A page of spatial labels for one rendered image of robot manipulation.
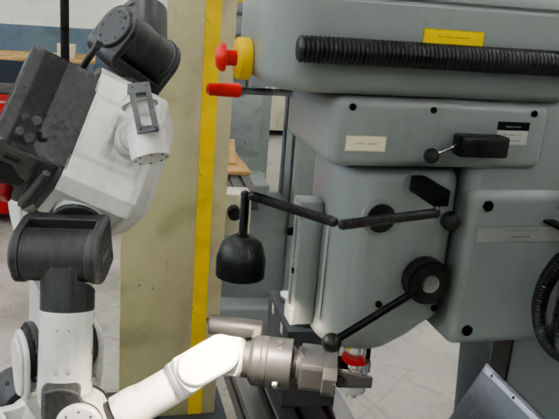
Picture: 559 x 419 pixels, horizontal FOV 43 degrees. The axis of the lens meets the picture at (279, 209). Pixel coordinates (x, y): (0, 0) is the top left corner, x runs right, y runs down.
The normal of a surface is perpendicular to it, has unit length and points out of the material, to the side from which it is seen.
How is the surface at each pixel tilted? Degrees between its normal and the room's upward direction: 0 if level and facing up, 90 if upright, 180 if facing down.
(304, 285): 90
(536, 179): 90
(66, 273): 73
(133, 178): 59
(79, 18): 90
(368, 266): 90
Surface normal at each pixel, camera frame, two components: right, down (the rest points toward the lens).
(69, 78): 0.53, -0.25
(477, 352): -0.84, 0.16
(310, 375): -0.08, 0.29
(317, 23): 0.14, 0.30
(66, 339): 0.15, 0.03
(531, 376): -0.97, 0.00
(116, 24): -0.49, -0.30
